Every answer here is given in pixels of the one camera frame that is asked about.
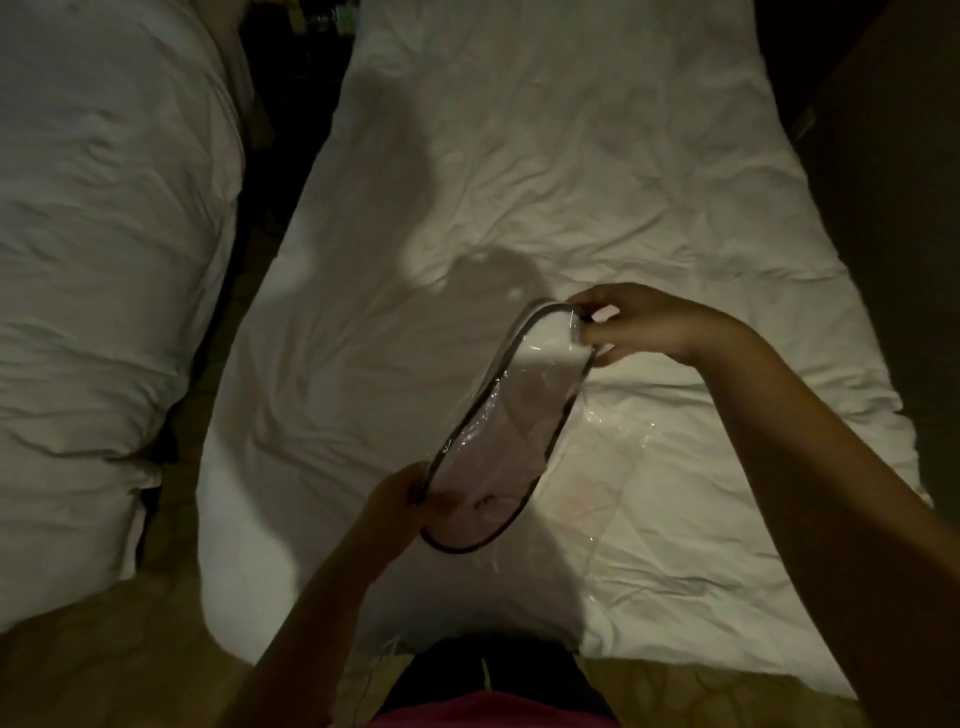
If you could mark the person's left hand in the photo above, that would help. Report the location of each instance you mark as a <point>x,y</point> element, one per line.
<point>394,514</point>

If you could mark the person's right hand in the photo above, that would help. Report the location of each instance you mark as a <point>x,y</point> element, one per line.
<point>652,322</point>

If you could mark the person's left thumb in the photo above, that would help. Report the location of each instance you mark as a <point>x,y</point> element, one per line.
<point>429,496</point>

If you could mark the person's right thumb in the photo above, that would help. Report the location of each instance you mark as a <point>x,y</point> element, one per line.
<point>604,351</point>

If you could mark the plastic-wrapped white slipper black trim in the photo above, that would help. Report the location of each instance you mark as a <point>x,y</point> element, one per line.
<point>510,420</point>

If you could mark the person's left forearm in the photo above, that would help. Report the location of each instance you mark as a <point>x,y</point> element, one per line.
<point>307,637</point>

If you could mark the person's right forearm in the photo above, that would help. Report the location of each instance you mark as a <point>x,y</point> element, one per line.
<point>832,510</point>

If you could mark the clear plastic bag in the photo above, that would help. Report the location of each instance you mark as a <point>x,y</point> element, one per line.
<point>611,457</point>

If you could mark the bed with white duvet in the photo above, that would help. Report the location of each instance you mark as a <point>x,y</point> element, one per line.
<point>570,225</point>
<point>97,300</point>

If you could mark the person's black trousers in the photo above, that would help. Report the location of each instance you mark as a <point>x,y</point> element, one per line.
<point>487,667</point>

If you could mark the person's pink shirt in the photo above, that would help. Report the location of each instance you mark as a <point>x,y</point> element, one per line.
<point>495,712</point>

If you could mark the dark wooden furniture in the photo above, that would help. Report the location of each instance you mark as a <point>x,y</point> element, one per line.
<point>885,187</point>

